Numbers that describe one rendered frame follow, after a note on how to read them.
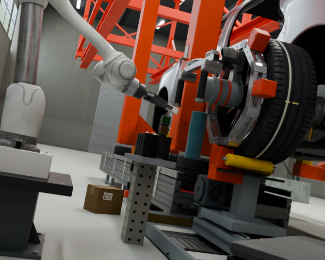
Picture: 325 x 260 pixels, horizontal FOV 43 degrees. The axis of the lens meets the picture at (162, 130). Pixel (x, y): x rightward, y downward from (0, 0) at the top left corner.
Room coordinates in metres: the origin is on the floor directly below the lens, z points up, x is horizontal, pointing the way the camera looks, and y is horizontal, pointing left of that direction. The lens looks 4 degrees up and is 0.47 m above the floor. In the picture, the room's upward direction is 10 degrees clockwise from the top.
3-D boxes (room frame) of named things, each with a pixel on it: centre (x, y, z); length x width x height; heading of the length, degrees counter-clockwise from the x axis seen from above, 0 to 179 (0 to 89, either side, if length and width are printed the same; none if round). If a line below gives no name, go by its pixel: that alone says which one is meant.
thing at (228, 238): (2.15, -0.50, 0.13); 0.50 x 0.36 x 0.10; 16
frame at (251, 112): (2.15, -0.33, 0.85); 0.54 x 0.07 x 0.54; 16
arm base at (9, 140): (1.71, 0.58, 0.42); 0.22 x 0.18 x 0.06; 22
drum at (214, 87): (2.13, -0.26, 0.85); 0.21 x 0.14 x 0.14; 106
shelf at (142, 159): (2.16, 0.05, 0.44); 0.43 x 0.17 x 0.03; 16
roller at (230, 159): (2.06, -0.46, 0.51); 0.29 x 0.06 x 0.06; 106
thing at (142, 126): (4.53, 0.05, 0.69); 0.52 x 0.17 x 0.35; 106
